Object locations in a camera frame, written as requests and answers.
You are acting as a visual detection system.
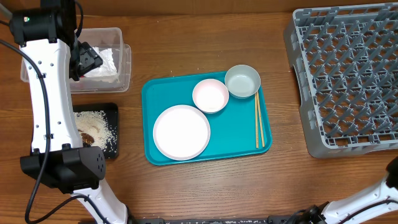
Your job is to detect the white napkin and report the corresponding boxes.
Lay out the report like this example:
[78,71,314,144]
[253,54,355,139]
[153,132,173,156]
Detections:
[84,47,117,78]

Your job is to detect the rice grains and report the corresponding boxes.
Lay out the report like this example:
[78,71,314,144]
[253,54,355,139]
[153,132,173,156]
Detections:
[74,111,118,157]

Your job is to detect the large white plate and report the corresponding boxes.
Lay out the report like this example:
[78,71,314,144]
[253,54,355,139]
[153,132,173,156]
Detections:
[152,105,211,161]

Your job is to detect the brown food scrap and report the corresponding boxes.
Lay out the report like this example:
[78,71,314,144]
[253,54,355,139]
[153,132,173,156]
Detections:
[80,133,95,145]

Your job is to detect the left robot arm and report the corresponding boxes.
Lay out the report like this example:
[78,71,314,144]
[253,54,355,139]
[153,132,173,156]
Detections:
[9,0,134,223]

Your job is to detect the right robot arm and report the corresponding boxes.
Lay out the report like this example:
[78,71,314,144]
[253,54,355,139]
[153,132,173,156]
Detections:
[294,158,397,224]

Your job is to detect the grey dishwasher rack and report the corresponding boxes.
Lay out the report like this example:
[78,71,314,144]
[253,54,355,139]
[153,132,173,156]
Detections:
[284,2,397,159]

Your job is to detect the clear plastic bin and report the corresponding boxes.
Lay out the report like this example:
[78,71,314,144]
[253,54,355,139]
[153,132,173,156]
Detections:
[20,27,132,95]

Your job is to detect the black plastic tray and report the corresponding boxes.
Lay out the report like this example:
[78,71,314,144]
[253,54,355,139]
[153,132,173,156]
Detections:
[73,103,119,159]

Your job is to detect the teal serving tray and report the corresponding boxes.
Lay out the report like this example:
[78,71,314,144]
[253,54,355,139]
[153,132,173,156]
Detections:
[141,72,272,166]

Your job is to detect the pink shallow bowl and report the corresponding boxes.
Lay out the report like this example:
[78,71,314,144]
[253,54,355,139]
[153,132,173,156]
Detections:
[192,78,229,114]

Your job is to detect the grey-green bowl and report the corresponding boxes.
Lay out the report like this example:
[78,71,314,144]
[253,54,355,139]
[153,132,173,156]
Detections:
[224,65,261,99]

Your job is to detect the wooden chopstick left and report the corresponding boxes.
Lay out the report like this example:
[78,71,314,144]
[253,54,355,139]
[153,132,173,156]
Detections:
[254,93,259,149]

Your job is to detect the wooden chopstick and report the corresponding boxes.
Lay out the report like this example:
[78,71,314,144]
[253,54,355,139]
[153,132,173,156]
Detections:
[256,91,265,147]
[254,93,259,149]

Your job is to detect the wooden chopstick right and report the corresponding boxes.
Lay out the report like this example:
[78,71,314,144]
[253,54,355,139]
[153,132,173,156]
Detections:
[256,91,265,147]

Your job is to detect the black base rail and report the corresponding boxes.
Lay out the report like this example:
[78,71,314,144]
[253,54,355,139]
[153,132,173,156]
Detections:
[134,215,290,224]

